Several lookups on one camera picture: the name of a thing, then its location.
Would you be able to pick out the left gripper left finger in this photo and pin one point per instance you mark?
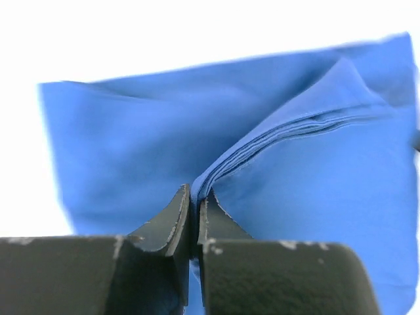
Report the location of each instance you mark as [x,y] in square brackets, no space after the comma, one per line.
[144,272]

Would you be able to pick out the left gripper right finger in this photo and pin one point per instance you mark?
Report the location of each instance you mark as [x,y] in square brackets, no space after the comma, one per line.
[242,275]

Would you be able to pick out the blue surgical wrap cloth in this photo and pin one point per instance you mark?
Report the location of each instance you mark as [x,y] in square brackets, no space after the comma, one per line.
[308,146]

